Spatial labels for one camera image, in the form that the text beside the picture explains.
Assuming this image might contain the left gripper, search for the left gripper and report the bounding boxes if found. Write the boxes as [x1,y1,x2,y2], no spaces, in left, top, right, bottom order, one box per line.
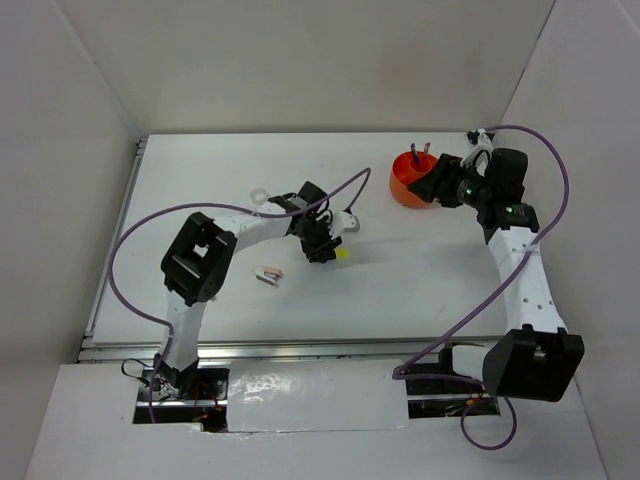
[297,215,342,264]

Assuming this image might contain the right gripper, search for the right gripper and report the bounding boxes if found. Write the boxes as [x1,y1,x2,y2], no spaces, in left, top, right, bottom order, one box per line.
[407,152,495,209]

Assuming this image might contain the black yellow highlighter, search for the black yellow highlighter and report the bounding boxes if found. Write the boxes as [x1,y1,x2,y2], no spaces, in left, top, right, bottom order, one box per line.
[336,248,349,260]

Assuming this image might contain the blue pen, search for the blue pen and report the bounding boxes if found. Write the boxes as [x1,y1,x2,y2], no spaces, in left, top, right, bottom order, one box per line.
[410,143,420,170]

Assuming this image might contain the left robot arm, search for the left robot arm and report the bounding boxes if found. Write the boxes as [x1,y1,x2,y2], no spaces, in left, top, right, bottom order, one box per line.
[154,181,359,399]

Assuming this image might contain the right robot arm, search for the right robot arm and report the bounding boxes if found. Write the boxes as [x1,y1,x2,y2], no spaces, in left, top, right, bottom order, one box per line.
[409,148,585,402]

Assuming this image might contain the orange round organizer container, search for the orange round organizer container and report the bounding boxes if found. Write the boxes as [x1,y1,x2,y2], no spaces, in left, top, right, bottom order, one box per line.
[389,151,437,209]

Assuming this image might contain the pink white mini stapler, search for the pink white mini stapler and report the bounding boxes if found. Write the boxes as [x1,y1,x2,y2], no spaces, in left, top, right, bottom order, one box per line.
[254,266,284,287]

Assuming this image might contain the clear tape roll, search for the clear tape roll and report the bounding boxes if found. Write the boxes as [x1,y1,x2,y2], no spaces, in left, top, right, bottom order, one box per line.
[250,188,270,206]

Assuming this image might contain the white foam cover panel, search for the white foam cover panel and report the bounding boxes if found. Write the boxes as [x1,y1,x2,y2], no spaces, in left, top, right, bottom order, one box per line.
[226,359,409,433]

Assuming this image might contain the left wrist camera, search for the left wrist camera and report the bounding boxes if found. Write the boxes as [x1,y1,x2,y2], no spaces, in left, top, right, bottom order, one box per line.
[329,211,360,237]

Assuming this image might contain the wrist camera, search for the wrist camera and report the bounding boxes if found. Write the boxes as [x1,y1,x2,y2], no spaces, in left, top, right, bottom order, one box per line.
[329,211,360,237]
[460,128,494,169]

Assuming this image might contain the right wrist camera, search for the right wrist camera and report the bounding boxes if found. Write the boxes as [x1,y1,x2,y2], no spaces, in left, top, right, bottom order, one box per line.
[460,128,494,169]

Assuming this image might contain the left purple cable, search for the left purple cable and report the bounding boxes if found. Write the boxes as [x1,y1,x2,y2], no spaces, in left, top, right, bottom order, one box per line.
[107,167,374,425]

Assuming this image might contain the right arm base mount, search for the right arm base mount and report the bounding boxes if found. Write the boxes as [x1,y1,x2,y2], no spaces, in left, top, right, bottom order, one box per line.
[405,342,500,419]

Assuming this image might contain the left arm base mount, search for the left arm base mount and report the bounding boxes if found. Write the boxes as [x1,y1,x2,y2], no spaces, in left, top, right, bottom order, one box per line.
[120,358,230,433]

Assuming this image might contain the aluminium table frame rail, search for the aluminium table frame rail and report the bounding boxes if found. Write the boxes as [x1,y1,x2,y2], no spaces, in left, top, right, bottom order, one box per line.
[79,132,499,363]

